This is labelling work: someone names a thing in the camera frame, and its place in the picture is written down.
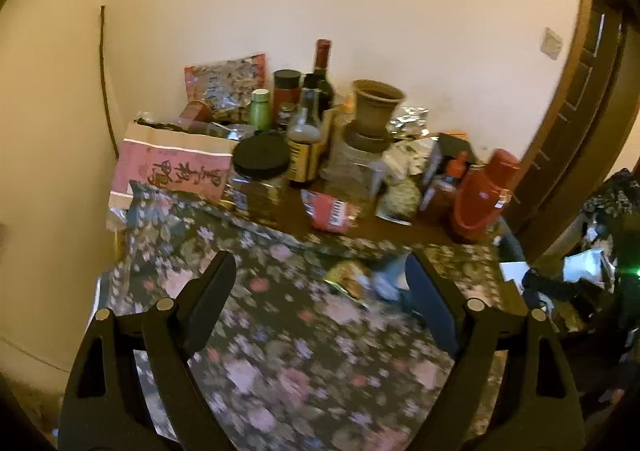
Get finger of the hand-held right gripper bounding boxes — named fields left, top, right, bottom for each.
left=522, top=270, right=601, bottom=318

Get bag of green tea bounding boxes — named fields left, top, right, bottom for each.
left=375, top=176, right=421, bottom=224

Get green bottle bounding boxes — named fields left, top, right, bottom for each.
left=249, top=88, right=273, bottom=132

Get red-edged snack bag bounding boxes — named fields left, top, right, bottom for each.
left=183, top=52, right=267, bottom=124

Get clear glass jar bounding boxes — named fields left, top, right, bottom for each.
left=320, top=126, right=391, bottom=193

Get wall light switch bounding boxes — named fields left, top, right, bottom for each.
left=540, top=28, right=563, bottom=60

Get red snack packet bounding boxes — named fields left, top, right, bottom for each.
left=301, top=190, right=361, bottom=234

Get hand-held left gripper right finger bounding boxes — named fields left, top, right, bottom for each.
left=404, top=251, right=586, bottom=451

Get red jar with black lid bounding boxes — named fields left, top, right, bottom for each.
left=272, top=70, right=302, bottom=114

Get dark cardboard box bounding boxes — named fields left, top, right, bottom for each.
left=425, top=132, right=471, bottom=192

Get thin brown stick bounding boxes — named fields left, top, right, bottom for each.
left=98, top=6, right=118, bottom=152

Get wooden table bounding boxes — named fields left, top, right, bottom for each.
left=112, top=171, right=506, bottom=252

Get brown ceramic vase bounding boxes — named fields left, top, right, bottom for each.
left=345, top=80, right=406, bottom=152

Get brown door frame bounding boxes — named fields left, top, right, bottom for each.
left=515, top=0, right=640, bottom=257

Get red-capped sauce bottle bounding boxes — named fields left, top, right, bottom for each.
left=420, top=154, right=468, bottom=227

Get silver foil bags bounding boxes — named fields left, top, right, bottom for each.
left=382, top=106, right=437, bottom=182

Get floral tablecloth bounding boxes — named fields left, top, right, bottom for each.
left=95, top=178, right=506, bottom=451

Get brown wooden door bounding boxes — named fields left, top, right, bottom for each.
left=530, top=0, right=626, bottom=232

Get red thermos flask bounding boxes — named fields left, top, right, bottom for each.
left=450, top=148, right=521, bottom=243

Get red paper cup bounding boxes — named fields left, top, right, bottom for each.
left=180, top=100, right=211, bottom=132

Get black-lidded glass jar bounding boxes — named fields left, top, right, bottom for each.
left=227, top=131, right=292, bottom=227

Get dark wine bottle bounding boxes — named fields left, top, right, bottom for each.
left=302, top=38, right=335, bottom=118

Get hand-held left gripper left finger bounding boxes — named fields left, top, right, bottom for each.
left=59, top=251, right=238, bottom=451

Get yellow-labelled glass bottle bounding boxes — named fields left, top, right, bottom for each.
left=286, top=88, right=323, bottom=189

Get yellow snack wrapper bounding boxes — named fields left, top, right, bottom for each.
left=325, top=261, right=372, bottom=299

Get blue plastic packet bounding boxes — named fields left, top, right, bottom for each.
left=371, top=256, right=407, bottom=303

